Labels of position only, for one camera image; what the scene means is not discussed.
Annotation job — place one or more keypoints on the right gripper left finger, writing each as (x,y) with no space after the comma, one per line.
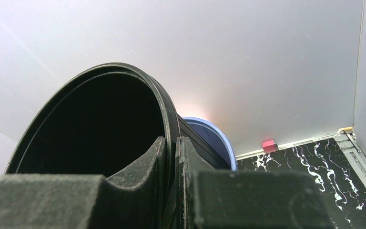
(85,196)

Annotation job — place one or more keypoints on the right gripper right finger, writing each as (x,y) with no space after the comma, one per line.
(209,198)

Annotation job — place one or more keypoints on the blue plastic bin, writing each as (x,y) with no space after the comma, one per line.
(215,138)

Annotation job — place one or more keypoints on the small red block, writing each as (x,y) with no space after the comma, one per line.
(270,146)

